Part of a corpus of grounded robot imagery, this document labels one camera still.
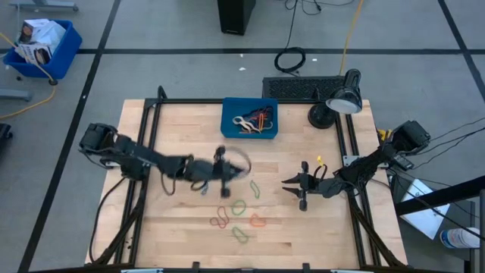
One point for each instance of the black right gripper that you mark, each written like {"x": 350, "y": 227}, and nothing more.
{"x": 312, "y": 186}

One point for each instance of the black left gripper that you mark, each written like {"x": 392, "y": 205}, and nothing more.
{"x": 206, "y": 170}

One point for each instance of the green rubber band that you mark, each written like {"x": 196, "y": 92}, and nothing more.
{"x": 236, "y": 228}
{"x": 252, "y": 181}
{"x": 238, "y": 200}

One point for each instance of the red rubber band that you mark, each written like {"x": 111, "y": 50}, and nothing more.
{"x": 221, "y": 208}
{"x": 261, "y": 111}

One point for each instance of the orange rubber band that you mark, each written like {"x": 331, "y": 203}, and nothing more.
{"x": 257, "y": 226}
{"x": 260, "y": 122}

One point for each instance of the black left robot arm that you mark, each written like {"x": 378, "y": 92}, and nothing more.
{"x": 140, "y": 153}

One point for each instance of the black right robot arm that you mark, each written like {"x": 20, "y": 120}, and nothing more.
{"x": 363, "y": 168}

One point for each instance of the blue plastic bin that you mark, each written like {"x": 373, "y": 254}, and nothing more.
{"x": 231, "y": 108}

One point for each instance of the black desk lamp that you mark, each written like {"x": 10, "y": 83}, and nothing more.
{"x": 322, "y": 115}

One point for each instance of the black perforated panel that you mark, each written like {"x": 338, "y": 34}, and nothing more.
{"x": 291, "y": 88}

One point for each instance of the yellow connector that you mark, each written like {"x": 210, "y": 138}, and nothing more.
{"x": 382, "y": 134}

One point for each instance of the black metal beam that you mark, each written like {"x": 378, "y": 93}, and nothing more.
{"x": 435, "y": 197}

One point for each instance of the black computer tower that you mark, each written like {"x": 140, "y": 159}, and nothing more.
{"x": 235, "y": 17}

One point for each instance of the clear plastic bottle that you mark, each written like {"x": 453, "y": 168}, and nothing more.
{"x": 460, "y": 238}

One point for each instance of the blue floor crate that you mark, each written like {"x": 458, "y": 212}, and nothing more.
{"x": 64, "y": 57}

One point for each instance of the grey table foot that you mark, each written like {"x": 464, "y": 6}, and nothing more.
{"x": 45, "y": 5}
{"x": 15, "y": 95}

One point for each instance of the black chair base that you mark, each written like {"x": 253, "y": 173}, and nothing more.
{"x": 4, "y": 136}

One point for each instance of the white printed cardboard box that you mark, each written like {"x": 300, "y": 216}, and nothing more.
{"x": 32, "y": 53}
{"x": 47, "y": 32}

